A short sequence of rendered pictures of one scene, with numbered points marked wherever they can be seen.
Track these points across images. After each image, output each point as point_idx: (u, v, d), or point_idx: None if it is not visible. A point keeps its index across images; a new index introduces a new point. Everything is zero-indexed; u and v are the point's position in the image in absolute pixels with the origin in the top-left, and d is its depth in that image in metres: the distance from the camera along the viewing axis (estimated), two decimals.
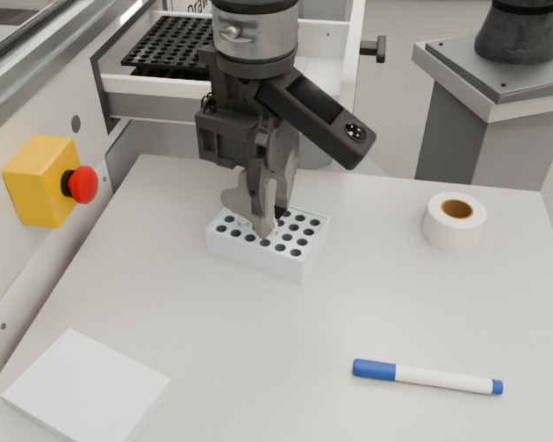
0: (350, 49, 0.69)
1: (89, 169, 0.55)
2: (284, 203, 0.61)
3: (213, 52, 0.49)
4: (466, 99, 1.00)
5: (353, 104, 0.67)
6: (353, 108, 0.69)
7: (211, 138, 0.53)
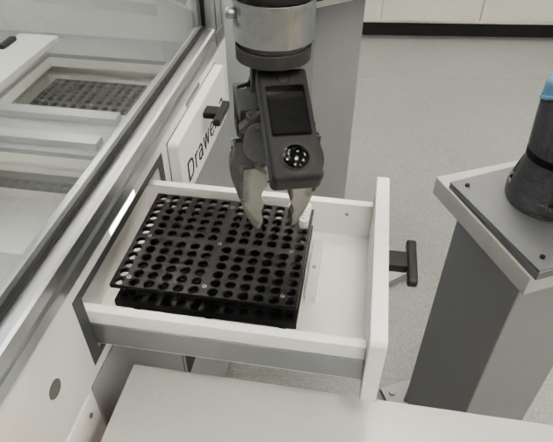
0: (378, 284, 0.59)
1: None
2: (292, 210, 0.60)
3: None
4: (498, 260, 0.90)
5: None
6: None
7: None
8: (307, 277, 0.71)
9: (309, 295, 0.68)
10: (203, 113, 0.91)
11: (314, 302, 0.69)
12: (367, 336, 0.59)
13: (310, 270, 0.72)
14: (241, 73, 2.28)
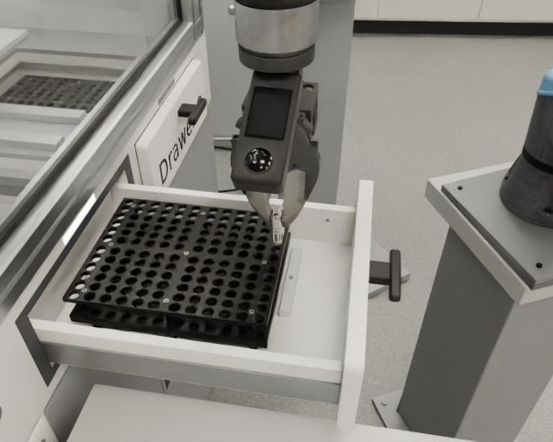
0: (356, 300, 0.53)
1: None
2: (283, 213, 0.60)
3: None
4: (491, 268, 0.84)
5: None
6: None
7: None
8: (283, 288, 0.65)
9: (284, 310, 0.63)
10: (177, 111, 0.86)
11: (290, 317, 0.63)
12: (343, 357, 0.53)
13: (286, 281, 0.66)
14: (233, 71, 2.22)
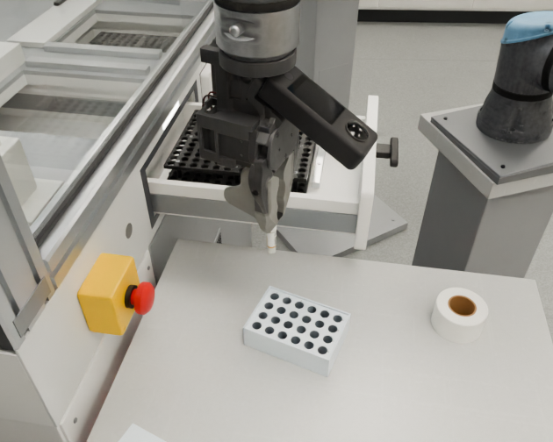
0: (368, 160, 0.79)
1: (148, 286, 0.65)
2: (281, 207, 0.61)
3: (215, 51, 0.49)
4: (469, 174, 1.09)
5: (370, 211, 0.76)
6: None
7: (211, 137, 0.53)
8: (313, 170, 0.91)
9: (315, 181, 0.88)
10: None
11: (319, 187, 0.89)
12: (359, 198, 0.79)
13: (315, 166, 0.91)
14: None
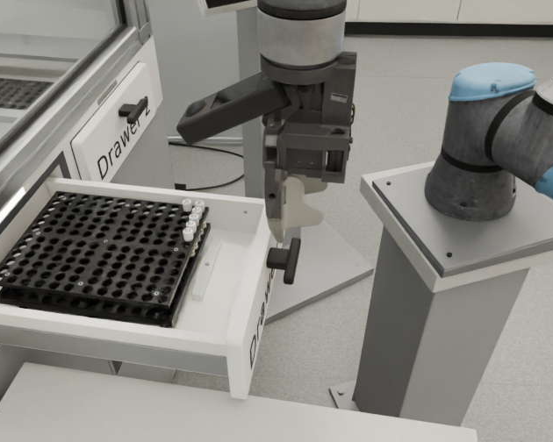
0: (247, 281, 0.59)
1: None
2: None
3: None
4: (412, 259, 0.90)
5: (246, 357, 0.57)
6: (250, 351, 0.59)
7: None
8: (198, 274, 0.71)
9: (196, 293, 0.68)
10: (118, 111, 0.91)
11: (202, 300, 0.69)
12: None
13: (202, 268, 0.72)
14: (207, 72, 2.28)
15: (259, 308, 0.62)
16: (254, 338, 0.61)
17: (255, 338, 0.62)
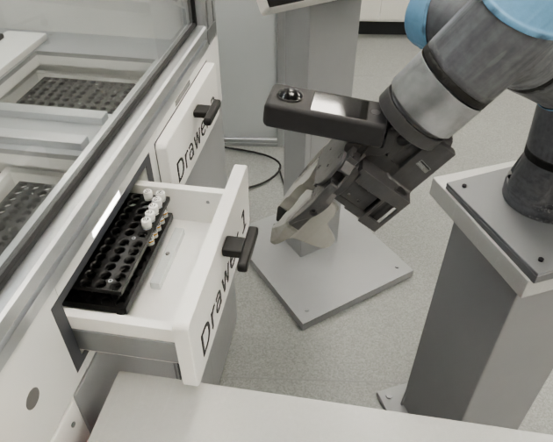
0: (199, 268, 0.59)
1: None
2: (279, 223, 0.59)
3: None
4: (495, 263, 0.87)
5: (196, 343, 0.57)
6: (202, 338, 0.59)
7: None
8: (158, 263, 0.71)
9: (154, 281, 0.69)
10: (193, 112, 0.89)
11: (161, 288, 0.69)
12: None
13: (162, 257, 0.72)
14: (238, 72, 2.26)
15: (213, 295, 0.63)
16: (208, 325, 0.61)
17: (209, 325, 0.62)
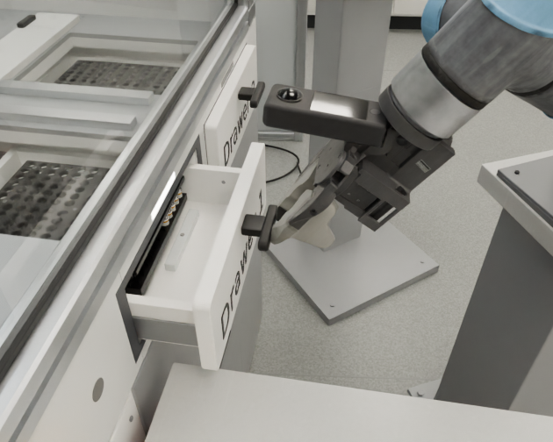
0: (219, 245, 0.56)
1: None
2: (279, 223, 0.59)
3: None
4: None
5: (216, 324, 0.54)
6: (222, 319, 0.56)
7: None
8: (172, 245, 0.68)
9: (169, 263, 0.65)
10: (238, 95, 0.85)
11: (175, 270, 0.66)
12: None
13: (176, 238, 0.69)
14: (256, 64, 2.22)
15: (233, 275, 0.60)
16: (227, 307, 0.58)
17: (228, 308, 0.59)
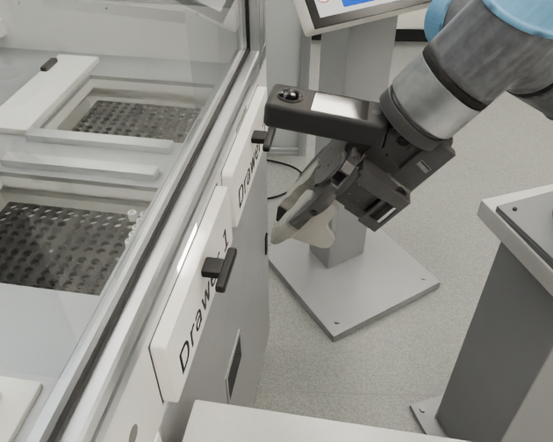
0: (177, 290, 0.62)
1: None
2: (279, 223, 0.59)
3: None
4: (549, 287, 0.89)
5: (174, 362, 0.60)
6: (181, 356, 0.62)
7: None
8: None
9: None
10: (251, 139, 0.91)
11: None
12: None
13: None
14: None
15: (192, 315, 0.66)
16: (187, 345, 0.64)
17: (188, 345, 0.65)
